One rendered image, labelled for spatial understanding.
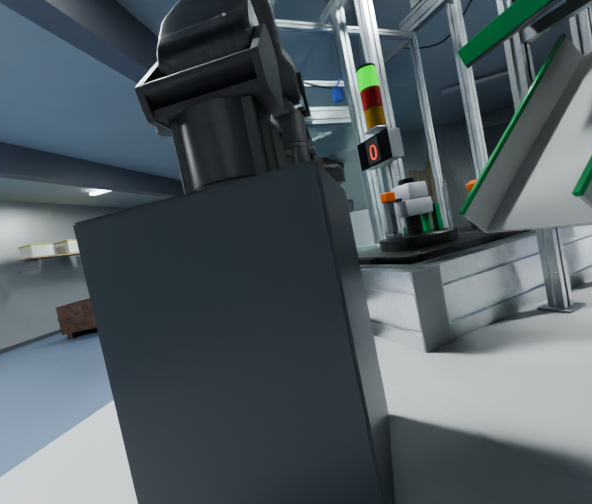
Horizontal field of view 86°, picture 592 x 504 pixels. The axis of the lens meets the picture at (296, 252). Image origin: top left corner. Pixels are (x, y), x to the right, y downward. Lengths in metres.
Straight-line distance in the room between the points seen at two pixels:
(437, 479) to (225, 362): 0.16
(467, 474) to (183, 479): 0.17
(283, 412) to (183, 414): 0.06
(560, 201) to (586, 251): 0.32
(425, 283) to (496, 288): 0.13
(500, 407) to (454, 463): 0.08
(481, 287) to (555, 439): 0.24
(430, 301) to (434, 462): 0.20
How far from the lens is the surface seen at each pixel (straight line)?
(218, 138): 0.21
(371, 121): 0.88
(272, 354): 0.16
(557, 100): 0.56
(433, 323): 0.43
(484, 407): 0.33
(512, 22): 0.45
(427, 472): 0.27
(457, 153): 8.84
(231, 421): 0.18
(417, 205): 0.63
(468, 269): 0.48
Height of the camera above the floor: 1.03
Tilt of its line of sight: 2 degrees down
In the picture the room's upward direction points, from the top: 12 degrees counter-clockwise
